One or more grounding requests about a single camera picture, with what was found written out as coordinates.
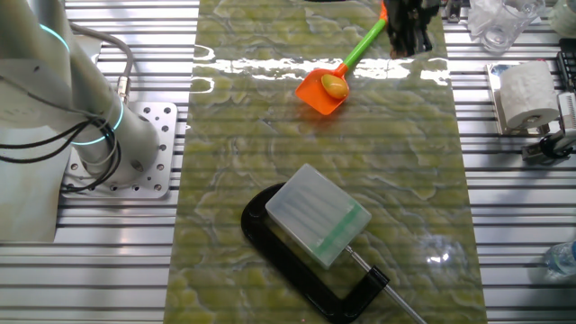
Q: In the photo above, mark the small silver camera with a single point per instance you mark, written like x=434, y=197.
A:
x=533, y=155

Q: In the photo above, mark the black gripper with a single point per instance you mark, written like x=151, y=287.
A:
x=411, y=11

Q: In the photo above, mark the black C-clamp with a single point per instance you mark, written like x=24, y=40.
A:
x=254, y=231

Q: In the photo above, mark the translucent plastic box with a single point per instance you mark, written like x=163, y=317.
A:
x=315, y=211

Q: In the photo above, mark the dark metal bracket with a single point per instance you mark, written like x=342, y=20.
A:
x=453, y=11

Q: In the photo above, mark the translucent plastic container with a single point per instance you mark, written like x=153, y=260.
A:
x=564, y=15

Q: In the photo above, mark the yellow toy mango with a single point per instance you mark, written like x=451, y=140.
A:
x=335, y=86

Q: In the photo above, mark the clear water bottle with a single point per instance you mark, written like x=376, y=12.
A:
x=562, y=260

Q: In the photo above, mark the white toilet paper roll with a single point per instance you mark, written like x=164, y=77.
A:
x=526, y=94

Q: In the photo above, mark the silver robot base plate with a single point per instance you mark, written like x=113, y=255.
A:
x=162, y=117

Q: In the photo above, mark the black keyboard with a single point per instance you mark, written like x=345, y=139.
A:
x=568, y=63

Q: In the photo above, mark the clear glass pitcher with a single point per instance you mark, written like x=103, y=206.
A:
x=504, y=27

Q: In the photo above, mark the ribbed silver depth camera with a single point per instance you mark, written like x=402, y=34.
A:
x=568, y=114

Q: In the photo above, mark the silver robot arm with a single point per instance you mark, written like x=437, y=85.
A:
x=135, y=144

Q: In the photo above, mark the metal paper roll holder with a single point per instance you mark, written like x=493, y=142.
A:
x=493, y=94

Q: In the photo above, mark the green marble pattern mat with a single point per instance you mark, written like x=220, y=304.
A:
x=270, y=180

